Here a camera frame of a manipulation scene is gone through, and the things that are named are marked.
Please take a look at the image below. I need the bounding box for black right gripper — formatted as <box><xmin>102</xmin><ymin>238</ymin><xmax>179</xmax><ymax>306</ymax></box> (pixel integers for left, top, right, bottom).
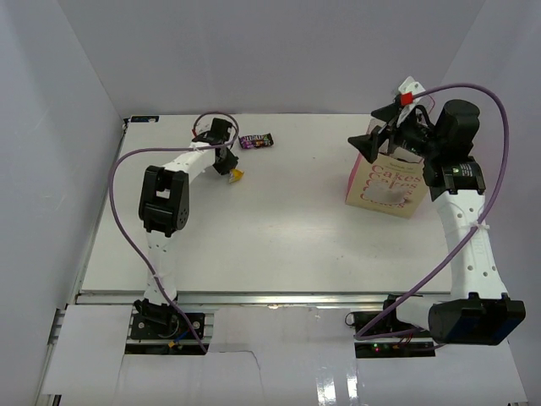
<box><xmin>349</xmin><ymin>103</ymin><xmax>444</xmax><ymax>163</ymax></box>

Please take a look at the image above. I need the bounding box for yellow candy bar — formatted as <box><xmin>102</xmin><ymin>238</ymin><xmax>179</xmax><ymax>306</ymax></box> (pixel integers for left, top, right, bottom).
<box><xmin>228</xmin><ymin>168</ymin><xmax>244</xmax><ymax>184</ymax></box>

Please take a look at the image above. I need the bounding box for beige paper cakes bag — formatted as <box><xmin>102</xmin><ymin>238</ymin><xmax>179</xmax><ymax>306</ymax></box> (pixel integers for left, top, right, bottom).
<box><xmin>345</xmin><ymin>143</ymin><xmax>429</xmax><ymax>218</ymax></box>

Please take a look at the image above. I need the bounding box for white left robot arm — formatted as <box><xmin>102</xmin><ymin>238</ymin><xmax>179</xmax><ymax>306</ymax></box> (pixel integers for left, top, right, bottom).
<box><xmin>134</xmin><ymin>118</ymin><xmax>238</xmax><ymax>337</ymax></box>

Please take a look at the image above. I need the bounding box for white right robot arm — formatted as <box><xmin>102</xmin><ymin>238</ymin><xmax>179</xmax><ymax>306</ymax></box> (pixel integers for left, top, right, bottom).
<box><xmin>348</xmin><ymin>99</ymin><xmax>526</xmax><ymax>346</ymax></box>

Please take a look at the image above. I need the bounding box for purple candy bag small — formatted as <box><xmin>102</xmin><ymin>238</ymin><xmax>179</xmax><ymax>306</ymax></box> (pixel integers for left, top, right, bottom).
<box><xmin>238</xmin><ymin>133</ymin><xmax>274</xmax><ymax>150</ymax></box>

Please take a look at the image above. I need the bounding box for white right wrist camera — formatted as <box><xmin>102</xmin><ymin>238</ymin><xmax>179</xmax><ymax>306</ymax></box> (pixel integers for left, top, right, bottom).
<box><xmin>396</xmin><ymin>76</ymin><xmax>425</xmax><ymax>127</ymax></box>

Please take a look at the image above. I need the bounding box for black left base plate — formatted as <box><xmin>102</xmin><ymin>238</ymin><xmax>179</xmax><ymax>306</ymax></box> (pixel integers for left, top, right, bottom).
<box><xmin>128</xmin><ymin>313</ymin><xmax>205</xmax><ymax>340</ymax></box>

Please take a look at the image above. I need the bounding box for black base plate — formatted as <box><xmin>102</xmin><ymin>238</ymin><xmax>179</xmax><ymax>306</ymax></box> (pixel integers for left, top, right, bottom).
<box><xmin>344</xmin><ymin>311</ymin><xmax>429</xmax><ymax>337</ymax></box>
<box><xmin>128</xmin><ymin>313</ymin><xmax>205</xmax><ymax>340</ymax></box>

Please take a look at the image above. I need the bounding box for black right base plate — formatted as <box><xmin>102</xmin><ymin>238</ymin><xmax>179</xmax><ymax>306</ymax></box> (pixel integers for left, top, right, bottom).
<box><xmin>344</xmin><ymin>311</ymin><xmax>429</xmax><ymax>337</ymax></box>

